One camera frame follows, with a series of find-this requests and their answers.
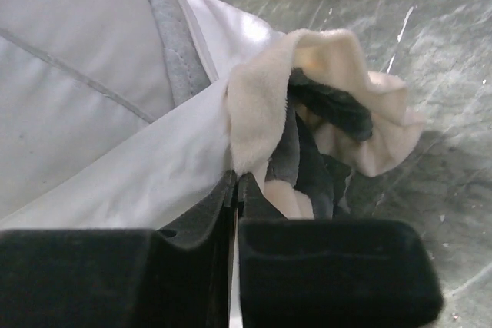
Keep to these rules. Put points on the grey pillowcase with cream ruffle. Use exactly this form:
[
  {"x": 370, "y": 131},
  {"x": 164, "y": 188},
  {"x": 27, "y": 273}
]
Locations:
[{"x": 247, "y": 98}]

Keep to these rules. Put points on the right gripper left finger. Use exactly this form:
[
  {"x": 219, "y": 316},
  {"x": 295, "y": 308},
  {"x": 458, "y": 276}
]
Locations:
[{"x": 177, "y": 276}]

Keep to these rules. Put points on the white pillow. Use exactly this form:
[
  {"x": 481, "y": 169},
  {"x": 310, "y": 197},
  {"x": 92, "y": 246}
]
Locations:
[{"x": 78, "y": 77}]

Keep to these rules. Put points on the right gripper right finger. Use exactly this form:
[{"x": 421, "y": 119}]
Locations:
[{"x": 331, "y": 273}]

